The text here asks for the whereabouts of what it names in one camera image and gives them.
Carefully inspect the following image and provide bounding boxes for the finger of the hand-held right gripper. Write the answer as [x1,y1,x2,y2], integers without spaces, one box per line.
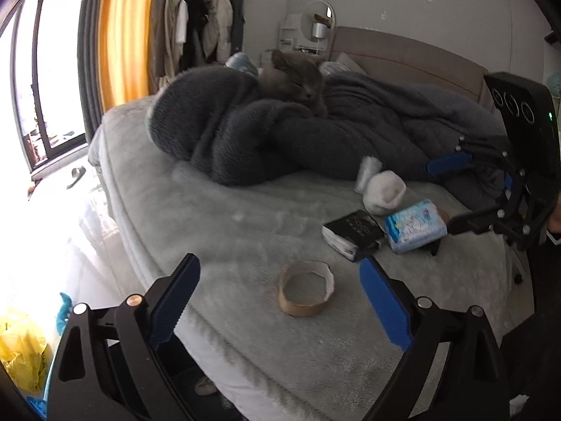
[432,174,533,256]
[426,135,527,194]

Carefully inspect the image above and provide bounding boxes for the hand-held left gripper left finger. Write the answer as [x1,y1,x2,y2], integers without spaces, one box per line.
[44,252,246,421]

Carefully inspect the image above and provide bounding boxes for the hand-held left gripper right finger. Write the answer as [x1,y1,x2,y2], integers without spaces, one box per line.
[358,256,511,421]

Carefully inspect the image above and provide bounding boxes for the blue tissue pack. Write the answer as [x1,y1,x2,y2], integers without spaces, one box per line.
[386,199,448,255]

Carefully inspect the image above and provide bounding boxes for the white sock ball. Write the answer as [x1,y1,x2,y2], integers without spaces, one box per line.
[363,171,407,216]

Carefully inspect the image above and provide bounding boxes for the black packet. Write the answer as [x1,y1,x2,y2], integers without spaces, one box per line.
[322,210,387,263]

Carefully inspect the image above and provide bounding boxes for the small white fluffy sock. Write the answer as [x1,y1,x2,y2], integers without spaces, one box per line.
[354,156,383,194]

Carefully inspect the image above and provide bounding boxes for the cardboard tape roll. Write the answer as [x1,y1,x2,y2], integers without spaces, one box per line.
[279,260,335,317]

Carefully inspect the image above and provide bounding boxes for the blue-grey quilt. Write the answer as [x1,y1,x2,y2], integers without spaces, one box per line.
[322,71,510,206]

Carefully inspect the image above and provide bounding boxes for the bed with grey bedspread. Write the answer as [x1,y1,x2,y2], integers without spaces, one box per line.
[88,99,529,421]

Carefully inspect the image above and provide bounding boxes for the beige padded headboard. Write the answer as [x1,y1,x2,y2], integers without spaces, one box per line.
[329,25,497,111]

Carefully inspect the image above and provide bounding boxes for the blue plush toy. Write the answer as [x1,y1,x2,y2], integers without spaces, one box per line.
[43,292,74,393]

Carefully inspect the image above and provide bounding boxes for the dark grey fuzzy mat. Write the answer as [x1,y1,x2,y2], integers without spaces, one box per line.
[500,223,561,421]

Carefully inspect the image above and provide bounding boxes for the light blue pillow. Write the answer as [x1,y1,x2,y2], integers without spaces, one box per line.
[318,53,365,78]
[225,51,260,75]

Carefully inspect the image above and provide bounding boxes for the yellow plastic bag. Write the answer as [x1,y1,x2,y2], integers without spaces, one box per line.
[0,310,50,393]

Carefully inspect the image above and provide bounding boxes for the grey slipper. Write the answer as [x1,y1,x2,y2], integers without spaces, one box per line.
[66,166,87,190]

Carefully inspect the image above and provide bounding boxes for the grey cat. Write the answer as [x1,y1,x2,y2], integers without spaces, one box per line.
[256,49,330,118]

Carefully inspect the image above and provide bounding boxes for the dark grey fleece robe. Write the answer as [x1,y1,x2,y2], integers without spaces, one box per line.
[146,68,421,186]

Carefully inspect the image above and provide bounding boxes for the round mirror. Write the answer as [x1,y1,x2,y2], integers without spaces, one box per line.
[302,0,336,39]

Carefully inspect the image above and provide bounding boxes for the white vanity shelf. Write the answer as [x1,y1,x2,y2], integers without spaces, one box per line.
[277,14,332,56]

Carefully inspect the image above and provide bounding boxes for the grey curtain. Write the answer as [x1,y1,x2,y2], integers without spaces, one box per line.
[77,0,111,126]

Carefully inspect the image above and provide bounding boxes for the white jacket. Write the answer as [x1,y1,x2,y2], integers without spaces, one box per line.
[199,0,233,63]

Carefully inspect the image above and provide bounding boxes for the yellow curtain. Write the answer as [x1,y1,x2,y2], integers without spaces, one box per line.
[97,0,159,107]

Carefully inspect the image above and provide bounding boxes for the cream garment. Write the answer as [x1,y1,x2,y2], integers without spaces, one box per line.
[163,0,189,75]

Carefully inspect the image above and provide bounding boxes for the black garment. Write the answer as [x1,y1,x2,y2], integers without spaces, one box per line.
[179,0,209,60]

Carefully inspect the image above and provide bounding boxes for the window frame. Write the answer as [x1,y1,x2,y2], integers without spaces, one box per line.
[0,0,89,181]

